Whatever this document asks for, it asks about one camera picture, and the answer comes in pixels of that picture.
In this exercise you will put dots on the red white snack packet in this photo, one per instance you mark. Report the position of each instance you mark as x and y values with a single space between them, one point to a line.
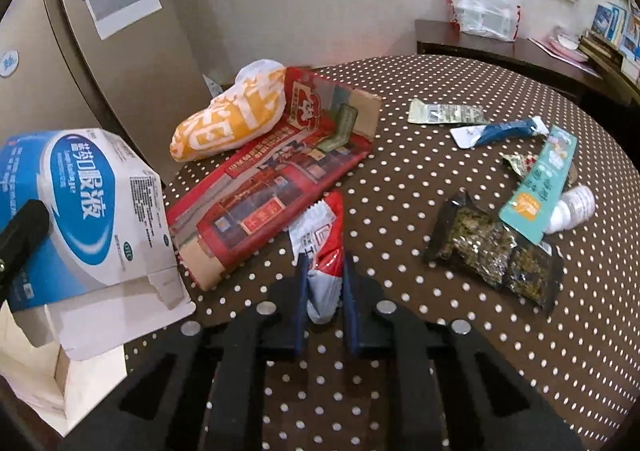
322 231

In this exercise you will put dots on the dark seaweed packet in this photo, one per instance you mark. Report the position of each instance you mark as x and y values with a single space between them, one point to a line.
480 241

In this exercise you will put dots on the red printed paper bag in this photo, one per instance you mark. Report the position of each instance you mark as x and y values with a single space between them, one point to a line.
270 176

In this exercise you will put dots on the blue white medicine box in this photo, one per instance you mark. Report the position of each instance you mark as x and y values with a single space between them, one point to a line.
90 191

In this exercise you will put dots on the white pill bottle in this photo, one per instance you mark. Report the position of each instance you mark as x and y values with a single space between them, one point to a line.
575 206

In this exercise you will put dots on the dark wooden side table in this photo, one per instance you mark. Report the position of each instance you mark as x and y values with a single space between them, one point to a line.
500 55

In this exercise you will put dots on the pink papers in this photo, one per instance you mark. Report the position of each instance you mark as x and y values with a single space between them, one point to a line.
560 48

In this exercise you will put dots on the gold foil wrapper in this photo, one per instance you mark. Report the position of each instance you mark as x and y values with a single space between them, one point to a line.
517 165

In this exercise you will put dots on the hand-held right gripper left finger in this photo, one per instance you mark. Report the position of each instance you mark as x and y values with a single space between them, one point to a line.
302 311

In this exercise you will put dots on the blue white sachet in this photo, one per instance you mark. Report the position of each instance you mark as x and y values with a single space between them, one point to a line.
500 132

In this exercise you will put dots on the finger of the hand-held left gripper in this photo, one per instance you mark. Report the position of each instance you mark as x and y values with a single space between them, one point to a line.
25 228

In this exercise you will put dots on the champagne double-door refrigerator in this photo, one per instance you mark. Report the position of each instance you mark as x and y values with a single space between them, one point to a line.
125 76

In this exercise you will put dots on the brown polka-dot tablecloth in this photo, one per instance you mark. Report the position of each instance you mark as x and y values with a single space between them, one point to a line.
425 171

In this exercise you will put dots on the silver foil sachet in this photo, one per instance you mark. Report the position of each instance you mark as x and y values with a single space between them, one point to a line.
440 112

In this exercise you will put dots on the row of books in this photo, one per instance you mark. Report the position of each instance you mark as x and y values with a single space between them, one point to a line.
617 31

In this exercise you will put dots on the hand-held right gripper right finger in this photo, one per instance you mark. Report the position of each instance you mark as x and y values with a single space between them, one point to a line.
350 311

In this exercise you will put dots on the plain white paper sheet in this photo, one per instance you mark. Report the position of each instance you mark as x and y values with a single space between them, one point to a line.
122 8

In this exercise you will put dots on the teal strip packet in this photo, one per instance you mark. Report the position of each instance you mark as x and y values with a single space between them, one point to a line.
537 191

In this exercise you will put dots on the yellow white plastic bag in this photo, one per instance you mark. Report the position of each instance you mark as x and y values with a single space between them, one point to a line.
220 126

